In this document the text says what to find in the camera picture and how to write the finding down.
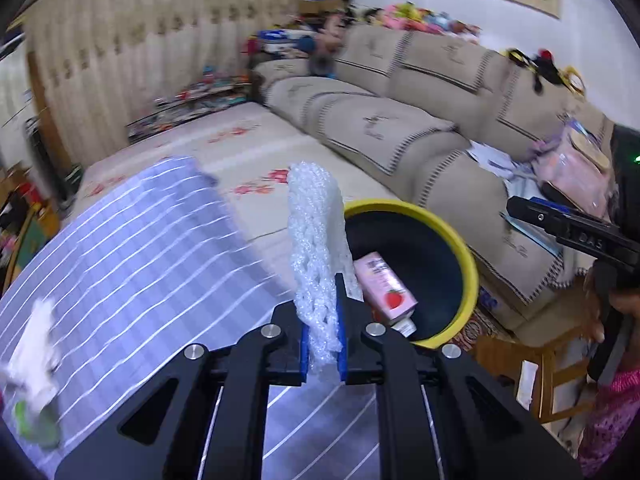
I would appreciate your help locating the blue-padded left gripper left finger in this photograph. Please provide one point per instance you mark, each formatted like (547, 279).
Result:
(200, 416)

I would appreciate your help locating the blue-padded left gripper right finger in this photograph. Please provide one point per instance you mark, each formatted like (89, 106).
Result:
(440, 414)

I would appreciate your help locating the pink strawberry milk carton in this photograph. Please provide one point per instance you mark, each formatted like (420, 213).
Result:
(391, 302)

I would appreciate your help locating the white foam fruit net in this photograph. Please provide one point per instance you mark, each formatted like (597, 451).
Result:
(320, 252)

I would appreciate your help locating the yellow-rimmed black trash bin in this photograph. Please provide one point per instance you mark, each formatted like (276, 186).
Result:
(428, 256)

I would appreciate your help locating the person's right hand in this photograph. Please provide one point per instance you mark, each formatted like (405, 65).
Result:
(625, 303)

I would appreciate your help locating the green drink carton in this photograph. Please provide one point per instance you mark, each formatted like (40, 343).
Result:
(40, 428)

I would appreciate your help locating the crumpled white tissue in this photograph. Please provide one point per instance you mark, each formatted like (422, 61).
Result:
(34, 359)

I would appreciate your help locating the blue checkered tablecloth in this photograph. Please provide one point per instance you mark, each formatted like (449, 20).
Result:
(149, 268)

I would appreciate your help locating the beige sofa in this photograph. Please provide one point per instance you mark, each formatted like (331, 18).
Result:
(406, 107)

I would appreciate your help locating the floral beige mattress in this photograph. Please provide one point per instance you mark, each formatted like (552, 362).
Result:
(248, 150)

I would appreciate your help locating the pile of plush toys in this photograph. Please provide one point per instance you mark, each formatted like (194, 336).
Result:
(320, 26)

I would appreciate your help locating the low shelf with toys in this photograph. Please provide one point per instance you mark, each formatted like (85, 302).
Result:
(205, 97)

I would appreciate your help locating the beige patterned curtain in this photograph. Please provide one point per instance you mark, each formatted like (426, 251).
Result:
(103, 63)

